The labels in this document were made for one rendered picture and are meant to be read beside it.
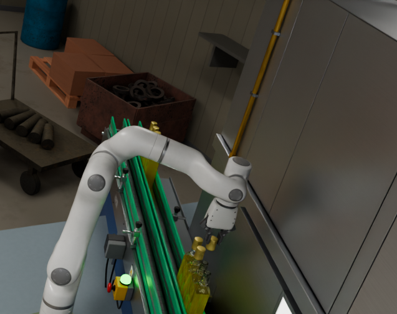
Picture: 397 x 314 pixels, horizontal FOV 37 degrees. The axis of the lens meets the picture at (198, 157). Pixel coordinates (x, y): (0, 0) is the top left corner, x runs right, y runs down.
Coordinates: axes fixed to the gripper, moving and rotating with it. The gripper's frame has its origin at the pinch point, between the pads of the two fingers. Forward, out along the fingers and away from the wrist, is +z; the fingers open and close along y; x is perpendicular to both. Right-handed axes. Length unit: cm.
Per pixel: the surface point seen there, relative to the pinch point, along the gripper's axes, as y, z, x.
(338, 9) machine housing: -15, -87, -3
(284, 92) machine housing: -15, -53, -17
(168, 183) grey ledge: -12, 37, -103
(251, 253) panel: -11.8, -1.0, 8.2
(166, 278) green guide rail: 6.7, 31.3, -14.6
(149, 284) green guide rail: 13.8, 32.4, -11.7
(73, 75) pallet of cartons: 14, 106, -429
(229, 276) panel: -11.7, 16.8, -1.0
